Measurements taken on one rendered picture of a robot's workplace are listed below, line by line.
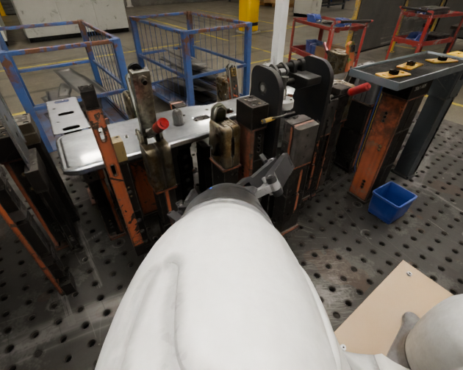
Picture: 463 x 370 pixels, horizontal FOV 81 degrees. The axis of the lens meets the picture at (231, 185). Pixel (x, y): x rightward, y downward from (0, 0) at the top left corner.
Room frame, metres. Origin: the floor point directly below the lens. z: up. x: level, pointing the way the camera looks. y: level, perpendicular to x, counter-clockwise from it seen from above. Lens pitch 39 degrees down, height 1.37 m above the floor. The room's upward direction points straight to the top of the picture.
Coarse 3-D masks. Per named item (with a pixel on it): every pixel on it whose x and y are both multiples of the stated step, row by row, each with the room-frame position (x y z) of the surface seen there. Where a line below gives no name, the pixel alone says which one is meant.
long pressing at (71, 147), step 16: (160, 112) 0.85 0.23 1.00; (192, 112) 0.84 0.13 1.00; (208, 112) 0.84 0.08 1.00; (112, 128) 0.72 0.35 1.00; (128, 128) 0.72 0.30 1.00; (176, 128) 0.72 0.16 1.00; (192, 128) 0.72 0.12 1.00; (208, 128) 0.72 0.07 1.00; (64, 144) 0.64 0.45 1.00; (80, 144) 0.64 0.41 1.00; (96, 144) 0.64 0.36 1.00; (128, 144) 0.64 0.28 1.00; (176, 144) 0.64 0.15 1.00; (64, 160) 0.56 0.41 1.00; (80, 160) 0.56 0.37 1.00; (96, 160) 0.56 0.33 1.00
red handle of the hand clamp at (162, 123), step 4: (160, 120) 0.47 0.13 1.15; (164, 120) 0.47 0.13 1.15; (156, 124) 0.47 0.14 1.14; (160, 124) 0.47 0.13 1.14; (164, 124) 0.47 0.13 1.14; (168, 124) 0.47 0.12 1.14; (152, 128) 0.51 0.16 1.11; (156, 128) 0.48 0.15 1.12; (160, 128) 0.46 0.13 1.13; (164, 128) 0.46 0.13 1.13; (148, 132) 0.54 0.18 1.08; (152, 132) 0.52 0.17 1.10; (156, 132) 0.50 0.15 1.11; (160, 132) 0.49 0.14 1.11; (148, 136) 0.55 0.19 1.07; (152, 136) 0.55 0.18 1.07
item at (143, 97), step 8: (136, 64) 0.58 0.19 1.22; (128, 72) 0.57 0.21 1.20; (136, 72) 0.54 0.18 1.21; (144, 72) 0.55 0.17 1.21; (136, 80) 0.54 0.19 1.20; (144, 80) 0.53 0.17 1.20; (136, 88) 0.54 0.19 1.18; (144, 88) 0.55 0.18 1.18; (136, 96) 0.54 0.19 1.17; (144, 96) 0.55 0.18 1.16; (152, 96) 0.56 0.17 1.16; (136, 104) 0.55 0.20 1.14; (144, 104) 0.55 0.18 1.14; (152, 104) 0.56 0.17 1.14; (144, 112) 0.55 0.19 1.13; (152, 112) 0.56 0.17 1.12; (144, 120) 0.55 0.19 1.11; (152, 120) 0.56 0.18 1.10; (144, 128) 0.55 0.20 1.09; (144, 136) 0.55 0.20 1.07
